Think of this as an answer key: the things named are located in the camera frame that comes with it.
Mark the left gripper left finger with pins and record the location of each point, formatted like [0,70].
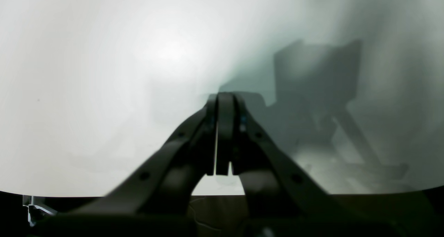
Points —
[153,200]

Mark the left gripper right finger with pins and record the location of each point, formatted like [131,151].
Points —
[283,201]

